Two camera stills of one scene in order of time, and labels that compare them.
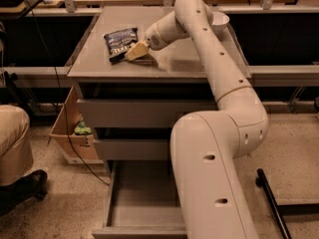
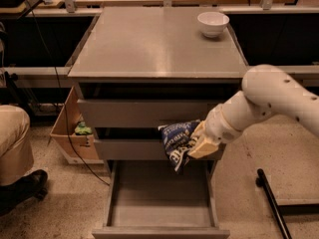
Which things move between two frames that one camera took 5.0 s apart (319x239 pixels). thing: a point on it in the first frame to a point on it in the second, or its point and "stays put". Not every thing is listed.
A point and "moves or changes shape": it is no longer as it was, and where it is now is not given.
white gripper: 154,37 to 218,127
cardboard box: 64,135 stays put
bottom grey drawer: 144,202 stays put
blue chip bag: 118,43 moves or changes shape
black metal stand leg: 261,181 stays put
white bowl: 219,22 stays put
